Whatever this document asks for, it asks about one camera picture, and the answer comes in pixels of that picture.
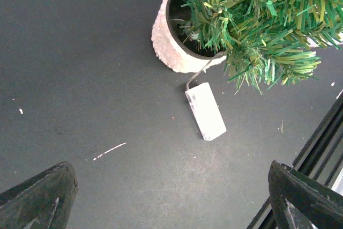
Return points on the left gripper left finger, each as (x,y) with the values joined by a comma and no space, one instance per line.
(43,201)

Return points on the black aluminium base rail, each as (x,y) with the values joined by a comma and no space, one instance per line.
(320,160)

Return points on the clear light battery box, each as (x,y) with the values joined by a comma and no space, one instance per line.
(206,111)

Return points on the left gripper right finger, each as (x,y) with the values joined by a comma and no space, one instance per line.
(298,201)

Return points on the small green christmas tree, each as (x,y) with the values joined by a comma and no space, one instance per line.
(258,41)

